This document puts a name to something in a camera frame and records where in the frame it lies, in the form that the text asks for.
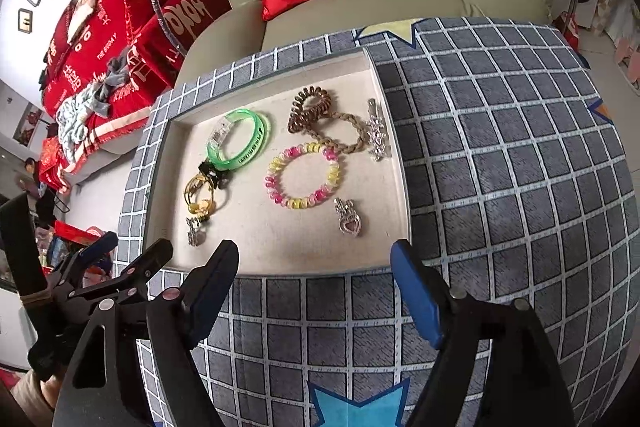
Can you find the small silver hair clip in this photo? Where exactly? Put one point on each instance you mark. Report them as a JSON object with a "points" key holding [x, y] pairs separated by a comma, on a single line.
{"points": [[194, 232]]}

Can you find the red printed pillow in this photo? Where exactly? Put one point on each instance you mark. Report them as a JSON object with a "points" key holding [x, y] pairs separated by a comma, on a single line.
{"points": [[185, 14]]}

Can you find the person's left hand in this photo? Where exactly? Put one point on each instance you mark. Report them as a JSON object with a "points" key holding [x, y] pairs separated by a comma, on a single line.
{"points": [[30, 394]]}

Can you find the small framed picture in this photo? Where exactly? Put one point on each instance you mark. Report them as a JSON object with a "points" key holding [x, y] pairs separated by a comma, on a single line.
{"points": [[23, 21]]}

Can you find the floral cloth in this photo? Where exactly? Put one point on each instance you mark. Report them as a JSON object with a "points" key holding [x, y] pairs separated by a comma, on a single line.
{"points": [[620, 17]]}

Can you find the person's left forearm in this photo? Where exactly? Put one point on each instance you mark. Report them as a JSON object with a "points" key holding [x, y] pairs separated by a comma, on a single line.
{"points": [[22, 247]]}

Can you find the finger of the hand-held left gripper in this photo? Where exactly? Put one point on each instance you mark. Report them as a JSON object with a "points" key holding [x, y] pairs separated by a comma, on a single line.
{"points": [[150, 257], [102, 247]]}

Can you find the grey white crumpled cloth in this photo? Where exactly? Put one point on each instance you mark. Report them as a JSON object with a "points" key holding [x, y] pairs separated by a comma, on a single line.
{"points": [[75, 117]]}

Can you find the wall poster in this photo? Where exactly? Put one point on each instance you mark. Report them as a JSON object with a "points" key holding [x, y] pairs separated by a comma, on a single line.
{"points": [[27, 122]]}

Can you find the red printed blanket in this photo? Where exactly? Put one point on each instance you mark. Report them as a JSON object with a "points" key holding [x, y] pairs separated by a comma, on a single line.
{"points": [[75, 62]]}

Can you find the silver star hair clip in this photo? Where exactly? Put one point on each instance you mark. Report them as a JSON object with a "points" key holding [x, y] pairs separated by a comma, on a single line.
{"points": [[377, 134]]}

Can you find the silver heart hair clip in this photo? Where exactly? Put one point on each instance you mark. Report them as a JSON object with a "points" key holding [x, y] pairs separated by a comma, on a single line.
{"points": [[348, 222]]}

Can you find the beige tray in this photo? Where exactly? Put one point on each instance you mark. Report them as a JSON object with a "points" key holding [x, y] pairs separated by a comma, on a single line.
{"points": [[250, 247]]}

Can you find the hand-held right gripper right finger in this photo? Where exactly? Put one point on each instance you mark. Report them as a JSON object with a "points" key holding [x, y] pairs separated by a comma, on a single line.
{"points": [[417, 292]]}

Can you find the grey checked mat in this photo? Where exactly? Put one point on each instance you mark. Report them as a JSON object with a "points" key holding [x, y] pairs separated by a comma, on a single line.
{"points": [[500, 207]]}

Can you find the red box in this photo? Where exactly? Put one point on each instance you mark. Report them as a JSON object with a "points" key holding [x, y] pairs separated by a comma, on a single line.
{"points": [[75, 232]]}

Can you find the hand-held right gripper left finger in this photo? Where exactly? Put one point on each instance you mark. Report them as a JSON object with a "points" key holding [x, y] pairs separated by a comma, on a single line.
{"points": [[210, 304]]}

